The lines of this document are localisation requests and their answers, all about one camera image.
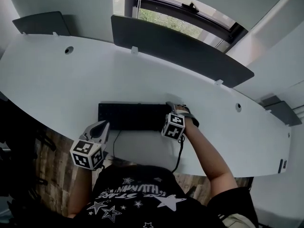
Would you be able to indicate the black office chair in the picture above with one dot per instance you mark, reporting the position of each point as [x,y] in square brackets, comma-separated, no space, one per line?
[14,132]

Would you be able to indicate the small red and black device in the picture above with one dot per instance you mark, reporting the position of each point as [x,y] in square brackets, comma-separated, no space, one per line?
[285,164]

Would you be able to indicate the black keyboard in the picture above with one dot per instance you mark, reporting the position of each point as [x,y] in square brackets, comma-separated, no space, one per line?
[133,116]

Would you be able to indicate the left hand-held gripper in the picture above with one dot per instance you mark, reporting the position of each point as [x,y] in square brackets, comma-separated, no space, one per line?
[85,153]

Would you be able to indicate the wide dark desk divider panel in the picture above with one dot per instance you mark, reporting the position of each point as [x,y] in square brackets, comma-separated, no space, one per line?
[166,46]

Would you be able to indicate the dark-framed window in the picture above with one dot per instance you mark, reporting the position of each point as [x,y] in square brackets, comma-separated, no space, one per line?
[180,20]

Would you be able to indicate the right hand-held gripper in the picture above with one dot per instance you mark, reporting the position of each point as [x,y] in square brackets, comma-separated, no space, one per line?
[173,127]

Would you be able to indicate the person's right hand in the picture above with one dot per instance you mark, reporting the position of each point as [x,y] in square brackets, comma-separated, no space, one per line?
[183,108]

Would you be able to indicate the beige cloth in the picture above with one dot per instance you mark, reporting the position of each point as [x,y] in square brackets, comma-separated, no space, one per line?
[234,221]

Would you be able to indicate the person's right forearm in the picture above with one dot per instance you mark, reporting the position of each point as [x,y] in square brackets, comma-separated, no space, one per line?
[209,160]

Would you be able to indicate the person's left forearm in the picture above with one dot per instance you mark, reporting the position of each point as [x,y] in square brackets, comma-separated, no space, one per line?
[79,191]

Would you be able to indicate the black star-print T-shirt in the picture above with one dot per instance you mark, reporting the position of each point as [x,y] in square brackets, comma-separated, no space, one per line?
[142,198]

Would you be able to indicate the black desk control panel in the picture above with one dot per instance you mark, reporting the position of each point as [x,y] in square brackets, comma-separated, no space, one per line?
[281,166]

